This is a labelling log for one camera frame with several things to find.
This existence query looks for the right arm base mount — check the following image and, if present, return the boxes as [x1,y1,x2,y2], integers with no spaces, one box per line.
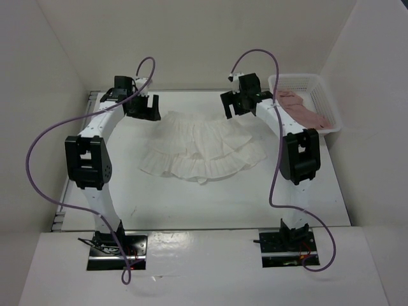
[253,230,320,268]

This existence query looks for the white skirt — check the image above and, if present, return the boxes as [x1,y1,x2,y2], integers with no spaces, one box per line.
[139,111,266,184]

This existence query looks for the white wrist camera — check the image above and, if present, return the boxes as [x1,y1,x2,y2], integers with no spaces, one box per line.
[133,76,152,97]
[228,72,244,94]

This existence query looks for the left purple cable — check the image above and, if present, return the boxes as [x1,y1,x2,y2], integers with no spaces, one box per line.
[25,57,157,285]

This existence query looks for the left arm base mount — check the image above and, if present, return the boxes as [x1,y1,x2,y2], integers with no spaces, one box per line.
[85,232,148,271]

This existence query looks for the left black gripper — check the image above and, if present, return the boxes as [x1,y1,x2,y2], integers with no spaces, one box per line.
[127,92,161,121]

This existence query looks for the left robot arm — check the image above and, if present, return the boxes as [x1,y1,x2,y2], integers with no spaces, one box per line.
[64,76,161,255]

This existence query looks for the pink skirt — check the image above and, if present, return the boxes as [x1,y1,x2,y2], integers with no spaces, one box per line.
[276,90,342,134]

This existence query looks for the purple cable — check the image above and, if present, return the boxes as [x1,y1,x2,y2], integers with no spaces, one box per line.
[25,57,157,285]
[229,48,337,272]

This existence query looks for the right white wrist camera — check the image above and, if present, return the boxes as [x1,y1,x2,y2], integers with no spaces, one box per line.
[228,72,244,94]

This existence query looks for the white plastic basket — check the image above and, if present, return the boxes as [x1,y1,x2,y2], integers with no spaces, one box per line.
[277,73,343,136]

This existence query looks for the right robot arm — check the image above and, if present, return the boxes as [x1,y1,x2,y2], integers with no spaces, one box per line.
[221,73,321,251]

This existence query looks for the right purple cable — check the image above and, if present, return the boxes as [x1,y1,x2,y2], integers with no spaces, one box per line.
[229,48,337,272]

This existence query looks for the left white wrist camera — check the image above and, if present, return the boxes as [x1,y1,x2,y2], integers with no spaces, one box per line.
[133,76,152,97]

